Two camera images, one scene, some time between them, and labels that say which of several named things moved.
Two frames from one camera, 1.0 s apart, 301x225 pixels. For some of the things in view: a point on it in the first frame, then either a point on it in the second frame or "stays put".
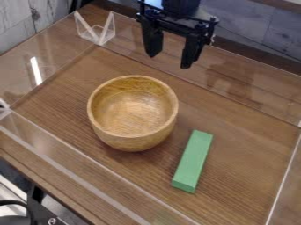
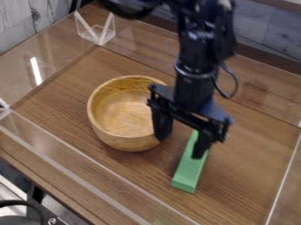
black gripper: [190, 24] -> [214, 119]
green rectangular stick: [189, 170] stays put
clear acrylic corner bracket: [97, 34] stays put
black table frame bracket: [41, 215] stays put
